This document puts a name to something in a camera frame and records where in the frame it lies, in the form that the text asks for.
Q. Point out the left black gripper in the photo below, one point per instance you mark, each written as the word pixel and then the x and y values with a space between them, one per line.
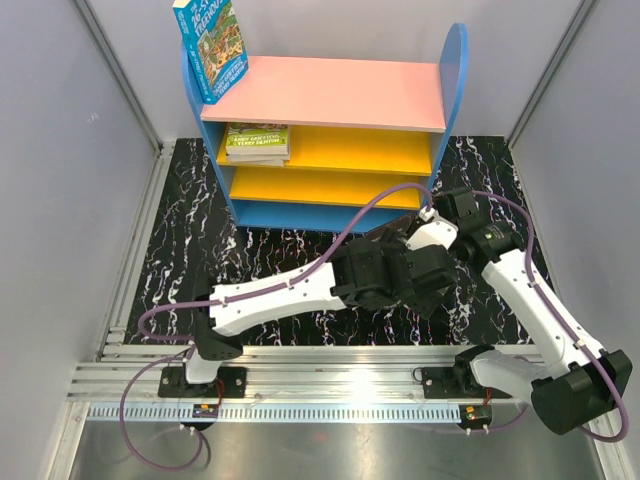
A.
pixel 423 303

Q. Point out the dark tale two cities book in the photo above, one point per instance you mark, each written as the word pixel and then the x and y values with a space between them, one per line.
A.
pixel 397 230

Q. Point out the green storey treehouse book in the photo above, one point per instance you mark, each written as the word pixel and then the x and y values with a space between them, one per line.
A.
pixel 257 139

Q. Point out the light blue treehouse book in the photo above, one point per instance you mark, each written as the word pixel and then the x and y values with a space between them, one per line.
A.
pixel 215 47

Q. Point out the blue back cover book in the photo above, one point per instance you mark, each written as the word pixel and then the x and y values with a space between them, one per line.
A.
pixel 264 160

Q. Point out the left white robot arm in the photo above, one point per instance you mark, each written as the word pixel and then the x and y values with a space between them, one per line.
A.
pixel 362 274

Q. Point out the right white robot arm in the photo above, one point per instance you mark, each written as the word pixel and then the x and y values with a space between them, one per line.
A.
pixel 581 384

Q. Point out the blue pink yellow bookshelf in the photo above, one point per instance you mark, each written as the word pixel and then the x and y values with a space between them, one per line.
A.
pixel 361 131

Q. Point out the black marble pattern mat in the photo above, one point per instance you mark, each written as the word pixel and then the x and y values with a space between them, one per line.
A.
pixel 194 244

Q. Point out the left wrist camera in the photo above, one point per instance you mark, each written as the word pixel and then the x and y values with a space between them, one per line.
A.
pixel 429 228

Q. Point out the slotted grey cable duct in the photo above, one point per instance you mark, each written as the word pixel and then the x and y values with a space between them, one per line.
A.
pixel 279 413

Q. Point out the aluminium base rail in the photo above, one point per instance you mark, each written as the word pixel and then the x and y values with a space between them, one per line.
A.
pixel 293 374

